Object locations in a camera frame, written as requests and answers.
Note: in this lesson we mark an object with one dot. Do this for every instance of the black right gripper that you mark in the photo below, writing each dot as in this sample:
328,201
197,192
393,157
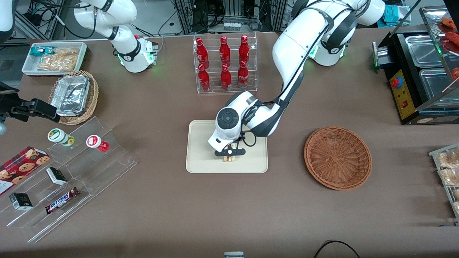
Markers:
15,109

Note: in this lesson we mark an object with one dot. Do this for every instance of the triangle sandwich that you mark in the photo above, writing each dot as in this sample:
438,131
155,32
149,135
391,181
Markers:
230,158

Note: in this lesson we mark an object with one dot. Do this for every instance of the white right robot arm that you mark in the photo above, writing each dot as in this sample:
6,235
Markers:
123,53

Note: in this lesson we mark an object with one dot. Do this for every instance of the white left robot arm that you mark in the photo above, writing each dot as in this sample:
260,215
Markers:
294,46

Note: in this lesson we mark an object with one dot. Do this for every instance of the beige rectangular tray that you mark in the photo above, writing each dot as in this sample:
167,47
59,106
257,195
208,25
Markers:
200,157

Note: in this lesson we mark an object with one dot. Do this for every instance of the light brown wicker basket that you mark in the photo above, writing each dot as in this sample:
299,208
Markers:
94,96

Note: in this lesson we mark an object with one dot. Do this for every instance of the dark brown wicker basket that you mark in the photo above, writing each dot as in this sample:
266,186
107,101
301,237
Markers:
337,157

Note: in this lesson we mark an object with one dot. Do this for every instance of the green lid drink cup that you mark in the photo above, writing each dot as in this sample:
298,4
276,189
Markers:
58,136

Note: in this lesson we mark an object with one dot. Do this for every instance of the aluminium foil containers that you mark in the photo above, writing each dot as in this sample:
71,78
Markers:
71,95

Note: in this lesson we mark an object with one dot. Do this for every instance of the white rectangular snack bin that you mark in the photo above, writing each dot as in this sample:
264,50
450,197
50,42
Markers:
30,68

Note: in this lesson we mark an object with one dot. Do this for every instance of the clear bag of crackers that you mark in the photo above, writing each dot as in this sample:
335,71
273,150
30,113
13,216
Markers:
57,63
68,52

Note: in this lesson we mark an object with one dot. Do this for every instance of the red cookie box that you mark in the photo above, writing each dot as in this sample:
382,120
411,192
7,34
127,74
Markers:
21,166

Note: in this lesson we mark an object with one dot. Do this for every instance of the teal snack packet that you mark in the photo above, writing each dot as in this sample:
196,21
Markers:
39,51

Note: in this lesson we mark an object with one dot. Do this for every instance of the red lid drink cup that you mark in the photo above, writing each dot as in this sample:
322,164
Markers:
95,142

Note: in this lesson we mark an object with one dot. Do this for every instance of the clear acrylic bottle rack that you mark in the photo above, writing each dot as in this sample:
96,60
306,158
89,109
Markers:
215,89

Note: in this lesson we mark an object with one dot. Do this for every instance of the small black box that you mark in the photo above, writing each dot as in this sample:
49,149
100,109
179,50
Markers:
56,176
20,201

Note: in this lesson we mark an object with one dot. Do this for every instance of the red cola bottle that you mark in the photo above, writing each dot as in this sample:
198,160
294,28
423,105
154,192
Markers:
204,79
244,50
225,52
202,53
226,79
243,76

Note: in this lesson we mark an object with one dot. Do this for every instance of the clear acrylic stepped display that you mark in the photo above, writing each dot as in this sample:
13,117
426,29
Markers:
104,168

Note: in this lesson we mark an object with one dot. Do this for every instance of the Snickers chocolate bar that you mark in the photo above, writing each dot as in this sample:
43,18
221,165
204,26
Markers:
61,200

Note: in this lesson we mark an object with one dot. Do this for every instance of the small grey device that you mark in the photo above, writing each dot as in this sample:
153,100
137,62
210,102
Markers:
233,254

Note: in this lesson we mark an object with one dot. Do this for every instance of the white power strip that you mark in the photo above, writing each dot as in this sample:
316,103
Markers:
231,25

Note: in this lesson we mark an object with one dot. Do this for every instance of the red emergency stop button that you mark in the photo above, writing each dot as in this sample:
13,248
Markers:
396,82

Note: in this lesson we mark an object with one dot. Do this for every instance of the black hot food warmer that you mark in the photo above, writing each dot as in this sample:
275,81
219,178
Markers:
398,53

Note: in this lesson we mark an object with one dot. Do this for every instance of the teal plastic bag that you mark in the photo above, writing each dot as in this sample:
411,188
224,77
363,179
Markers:
394,15

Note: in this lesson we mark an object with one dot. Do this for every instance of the stainless steel pan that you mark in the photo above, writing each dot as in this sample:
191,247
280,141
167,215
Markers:
423,52
435,84

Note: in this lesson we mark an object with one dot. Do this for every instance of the wrapped bread bun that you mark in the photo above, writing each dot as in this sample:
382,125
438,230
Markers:
448,159
450,176

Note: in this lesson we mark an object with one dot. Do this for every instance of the red fried food skewer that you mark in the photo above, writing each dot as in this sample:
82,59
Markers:
452,38
449,23

